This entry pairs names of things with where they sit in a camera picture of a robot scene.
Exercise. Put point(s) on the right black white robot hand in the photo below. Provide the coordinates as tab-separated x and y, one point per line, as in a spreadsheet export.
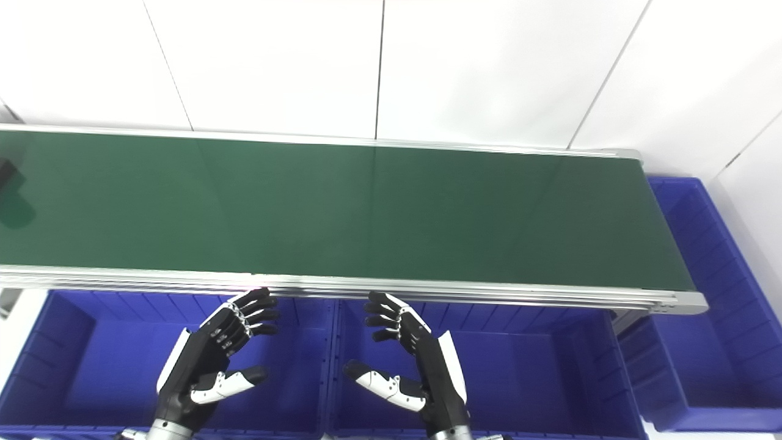
440	373

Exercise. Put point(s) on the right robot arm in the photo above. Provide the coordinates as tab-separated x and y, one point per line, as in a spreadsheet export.
451	434

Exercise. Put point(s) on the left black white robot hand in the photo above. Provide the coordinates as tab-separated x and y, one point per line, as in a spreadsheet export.
195	360

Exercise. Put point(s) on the green conveyor belt aluminium frame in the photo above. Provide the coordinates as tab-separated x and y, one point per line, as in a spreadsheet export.
366	208

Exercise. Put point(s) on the blue plastic bin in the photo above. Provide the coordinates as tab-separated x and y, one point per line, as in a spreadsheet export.
98	366
708	342
525	373

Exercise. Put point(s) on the aluminium conveyor leg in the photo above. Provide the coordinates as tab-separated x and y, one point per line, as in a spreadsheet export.
628	319
8	302

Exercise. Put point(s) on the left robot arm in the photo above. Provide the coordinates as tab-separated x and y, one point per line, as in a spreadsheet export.
170	431

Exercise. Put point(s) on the black cylinder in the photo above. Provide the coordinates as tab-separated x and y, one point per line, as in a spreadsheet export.
7	173

